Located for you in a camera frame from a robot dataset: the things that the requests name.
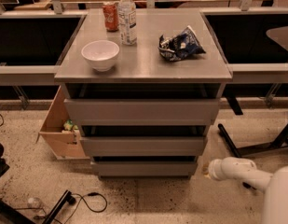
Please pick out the grey middle drawer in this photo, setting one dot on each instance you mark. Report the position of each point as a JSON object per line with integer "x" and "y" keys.
{"x": 143, "y": 141}

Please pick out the green item in box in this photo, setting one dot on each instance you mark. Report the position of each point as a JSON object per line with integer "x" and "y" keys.
{"x": 69, "y": 126}

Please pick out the orange soda can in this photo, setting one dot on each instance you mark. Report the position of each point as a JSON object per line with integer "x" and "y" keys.
{"x": 110, "y": 16}

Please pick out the clear plastic water bottle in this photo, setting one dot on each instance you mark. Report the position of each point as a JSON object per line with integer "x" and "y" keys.
{"x": 126, "y": 11}

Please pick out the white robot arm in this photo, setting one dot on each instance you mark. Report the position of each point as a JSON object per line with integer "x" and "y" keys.
{"x": 273, "y": 185}

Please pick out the grey drawer cabinet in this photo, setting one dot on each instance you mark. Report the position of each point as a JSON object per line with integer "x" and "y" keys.
{"x": 142, "y": 63}

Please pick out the blue crumpled chip bag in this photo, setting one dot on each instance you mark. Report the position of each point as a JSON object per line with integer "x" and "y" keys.
{"x": 179, "y": 47}

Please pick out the cardboard box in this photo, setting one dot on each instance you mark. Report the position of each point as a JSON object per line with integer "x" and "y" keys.
{"x": 64, "y": 144}

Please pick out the white bowl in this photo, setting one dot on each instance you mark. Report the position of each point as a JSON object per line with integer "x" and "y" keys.
{"x": 101, "y": 55}

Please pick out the grey drawer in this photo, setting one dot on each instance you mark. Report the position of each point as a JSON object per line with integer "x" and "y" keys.
{"x": 144, "y": 166}
{"x": 141, "y": 103}
{"x": 143, "y": 141}

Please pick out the black stand leg left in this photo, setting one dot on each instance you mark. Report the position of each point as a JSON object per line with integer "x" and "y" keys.
{"x": 13, "y": 216}

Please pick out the black stand base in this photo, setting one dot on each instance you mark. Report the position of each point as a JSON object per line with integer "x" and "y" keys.
{"x": 281, "y": 141}

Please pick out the grey top drawer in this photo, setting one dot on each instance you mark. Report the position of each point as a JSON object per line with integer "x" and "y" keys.
{"x": 141, "y": 103}

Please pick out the grey bottom drawer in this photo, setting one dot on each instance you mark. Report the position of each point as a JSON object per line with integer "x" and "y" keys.
{"x": 144, "y": 166}

